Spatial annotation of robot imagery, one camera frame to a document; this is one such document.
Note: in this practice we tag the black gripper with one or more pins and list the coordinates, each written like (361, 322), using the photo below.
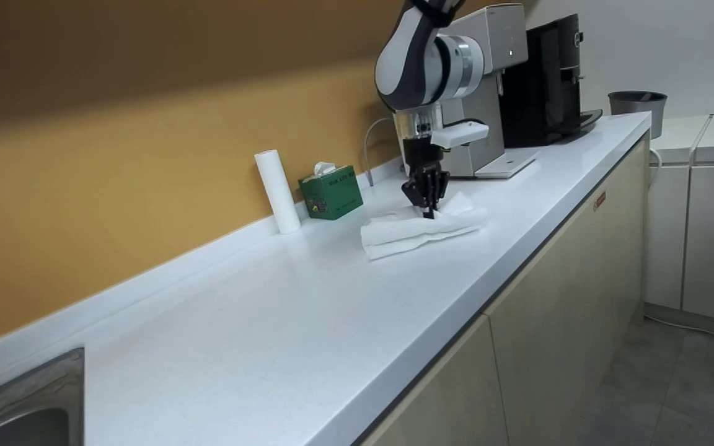
(424, 179)

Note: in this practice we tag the white tissue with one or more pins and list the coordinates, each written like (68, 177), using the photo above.
(409, 229)

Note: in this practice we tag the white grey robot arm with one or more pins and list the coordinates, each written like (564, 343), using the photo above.
(415, 72)

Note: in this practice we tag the green tissue box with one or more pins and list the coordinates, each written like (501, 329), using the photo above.
(330, 191)

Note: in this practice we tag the beige counter cabinet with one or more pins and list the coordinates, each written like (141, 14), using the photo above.
(526, 371)

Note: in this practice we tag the black coffee machine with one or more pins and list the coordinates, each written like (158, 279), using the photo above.
(542, 97)

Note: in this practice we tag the white paper towel roll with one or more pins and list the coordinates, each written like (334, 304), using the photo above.
(279, 191)

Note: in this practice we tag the silver water dispenser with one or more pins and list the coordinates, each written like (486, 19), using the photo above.
(500, 31)

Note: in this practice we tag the grey trash bin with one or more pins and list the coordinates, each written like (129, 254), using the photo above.
(629, 103)

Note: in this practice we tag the white side cabinet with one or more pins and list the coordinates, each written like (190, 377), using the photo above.
(679, 217)

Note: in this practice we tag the steel sink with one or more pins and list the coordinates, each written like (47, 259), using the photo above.
(46, 405)

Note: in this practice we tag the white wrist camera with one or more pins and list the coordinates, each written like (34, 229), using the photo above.
(456, 134)

